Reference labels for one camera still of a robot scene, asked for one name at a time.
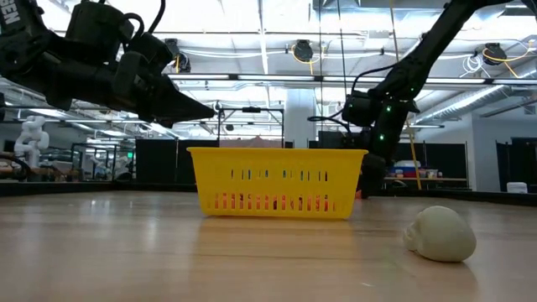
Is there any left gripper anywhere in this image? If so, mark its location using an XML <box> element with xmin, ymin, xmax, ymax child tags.
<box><xmin>44</xmin><ymin>52</ymin><xmax>216</xmax><ymax>129</ymax></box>

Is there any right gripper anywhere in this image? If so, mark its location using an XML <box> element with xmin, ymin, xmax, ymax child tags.
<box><xmin>360</xmin><ymin>102</ymin><xmax>414</xmax><ymax>199</ymax></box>

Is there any pale skull decoration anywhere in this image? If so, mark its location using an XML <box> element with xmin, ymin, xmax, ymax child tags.
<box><xmin>402</xmin><ymin>205</ymin><xmax>478</xmax><ymax>264</ymax></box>

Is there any yellow plastic basket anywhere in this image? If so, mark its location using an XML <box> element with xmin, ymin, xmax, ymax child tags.
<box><xmin>186</xmin><ymin>146</ymin><xmax>369</xmax><ymax>221</ymax></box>

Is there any blue red storage box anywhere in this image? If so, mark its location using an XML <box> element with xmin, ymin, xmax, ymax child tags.
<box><xmin>394</xmin><ymin>159</ymin><xmax>423</xmax><ymax>180</ymax></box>

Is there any wooden side table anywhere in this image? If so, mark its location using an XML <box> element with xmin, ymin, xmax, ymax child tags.
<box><xmin>383</xmin><ymin>175</ymin><xmax>469</xmax><ymax>188</ymax></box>

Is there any pink fabric cover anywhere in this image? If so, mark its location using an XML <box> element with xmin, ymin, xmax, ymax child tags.
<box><xmin>218</xmin><ymin>136</ymin><xmax>284</xmax><ymax>148</ymax></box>

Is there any long ceiling light bar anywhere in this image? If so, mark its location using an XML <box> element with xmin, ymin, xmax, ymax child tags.
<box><xmin>167</xmin><ymin>71</ymin><xmax>537</xmax><ymax>86</ymax></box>

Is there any white robot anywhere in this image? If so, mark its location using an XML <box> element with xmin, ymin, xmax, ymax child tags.
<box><xmin>13</xmin><ymin>115</ymin><xmax>51</xmax><ymax>169</ymax></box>

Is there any black ceiling cable reel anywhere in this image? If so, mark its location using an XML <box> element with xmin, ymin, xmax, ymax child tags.
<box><xmin>165</xmin><ymin>38</ymin><xmax>193</xmax><ymax>75</ymax></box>
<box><xmin>292</xmin><ymin>39</ymin><xmax>315</xmax><ymax>65</ymax></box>
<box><xmin>482</xmin><ymin>42</ymin><xmax>508</xmax><ymax>66</ymax></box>

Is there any yellow hanging cable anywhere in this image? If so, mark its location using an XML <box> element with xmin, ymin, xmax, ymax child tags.
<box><xmin>386</xmin><ymin>0</ymin><xmax>423</xmax><ymax>191</ymax></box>

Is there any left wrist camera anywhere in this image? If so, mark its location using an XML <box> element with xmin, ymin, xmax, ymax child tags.
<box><xmin>121</xmin><ymin>31</ymin><xmax>176</xmax><ymax>79</ymax></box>

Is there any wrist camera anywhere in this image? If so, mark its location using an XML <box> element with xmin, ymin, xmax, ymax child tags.
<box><xmin>341</xmin><ymin>89</ymin><xmax>378</xmax><ymax>128</ymax></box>
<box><xmin>121</xmin><ymin>31</ymin><xmax>176</xmax><ymax>79</ymax></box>

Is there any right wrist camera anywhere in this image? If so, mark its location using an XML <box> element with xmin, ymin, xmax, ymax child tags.
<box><xmin>341</xmin><ymin>89</ymin><xmax>378</xmax><ymax>128</ymax></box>

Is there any black metal frame rig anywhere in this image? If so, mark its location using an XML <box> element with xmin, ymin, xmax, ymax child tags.
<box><xmin>216</xmin><ymin>106</ymin><xmax>286</xmax><ymax>150</ymax></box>

